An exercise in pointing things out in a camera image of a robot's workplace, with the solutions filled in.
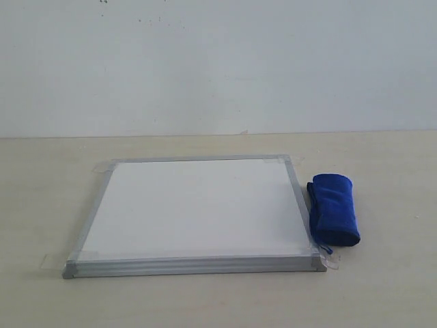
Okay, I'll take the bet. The white board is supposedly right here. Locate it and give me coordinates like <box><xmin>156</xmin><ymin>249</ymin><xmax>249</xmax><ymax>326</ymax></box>
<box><xmin>62</xmin><ymin>154</ymin><xmax>326</xmax><ymax>279</ymax></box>

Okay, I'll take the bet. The blue cloth eraser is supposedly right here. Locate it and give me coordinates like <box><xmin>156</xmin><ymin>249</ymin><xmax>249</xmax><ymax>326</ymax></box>
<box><xmin>307</xmin><ymin>174</ymin><xmax>361</xmax><ymax>255</ymax></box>

